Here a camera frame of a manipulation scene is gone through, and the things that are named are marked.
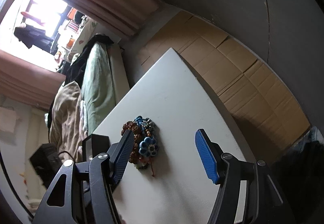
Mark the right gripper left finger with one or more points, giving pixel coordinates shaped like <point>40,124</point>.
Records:
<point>83,192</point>

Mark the green bed sheet mattress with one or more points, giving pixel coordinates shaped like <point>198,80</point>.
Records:
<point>104,83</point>

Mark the black jewelry box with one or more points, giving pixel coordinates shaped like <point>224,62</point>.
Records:
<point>94,145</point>

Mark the beige blanket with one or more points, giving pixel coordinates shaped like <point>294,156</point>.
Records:
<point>66,130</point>

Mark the flattened cardboard on floor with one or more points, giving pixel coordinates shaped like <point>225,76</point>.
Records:
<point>264,109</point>

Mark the cluttered windowsill desk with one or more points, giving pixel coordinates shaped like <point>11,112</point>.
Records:
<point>43,34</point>

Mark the black clothing on bed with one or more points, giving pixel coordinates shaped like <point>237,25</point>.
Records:
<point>75,71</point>

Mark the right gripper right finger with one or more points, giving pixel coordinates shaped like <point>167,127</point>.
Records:
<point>226,171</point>

